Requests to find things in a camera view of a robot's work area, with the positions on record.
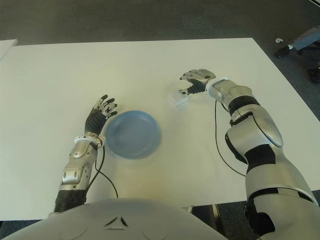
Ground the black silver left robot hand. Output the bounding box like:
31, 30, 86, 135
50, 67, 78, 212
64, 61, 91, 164
84, 94, 118, 135

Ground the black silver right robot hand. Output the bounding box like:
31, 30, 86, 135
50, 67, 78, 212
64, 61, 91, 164
177, 68, 217, 96

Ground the white charger block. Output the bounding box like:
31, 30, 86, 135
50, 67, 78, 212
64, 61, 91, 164
166, 90, 190, 108

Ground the blue plastic plate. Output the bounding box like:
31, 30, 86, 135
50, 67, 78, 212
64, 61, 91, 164
105, 109, 162, 160

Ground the grey robot torso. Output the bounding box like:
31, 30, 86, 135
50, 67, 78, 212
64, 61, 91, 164
0, 197, 226, 240

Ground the person's blue jeans leg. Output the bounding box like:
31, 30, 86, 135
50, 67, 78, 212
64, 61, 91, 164
287, 26, 320, 53

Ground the white side table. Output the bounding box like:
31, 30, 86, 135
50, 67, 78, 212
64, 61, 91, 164
0, 38, 19, 62

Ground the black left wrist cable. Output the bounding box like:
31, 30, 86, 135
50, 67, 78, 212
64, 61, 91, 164
87, 146, 119, 200

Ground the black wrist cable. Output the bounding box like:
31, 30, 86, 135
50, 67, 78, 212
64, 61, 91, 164
214, 99, 248, 177
87, 146, 119, 200

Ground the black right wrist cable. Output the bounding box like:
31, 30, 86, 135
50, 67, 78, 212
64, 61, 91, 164
214, 99, 248, 177

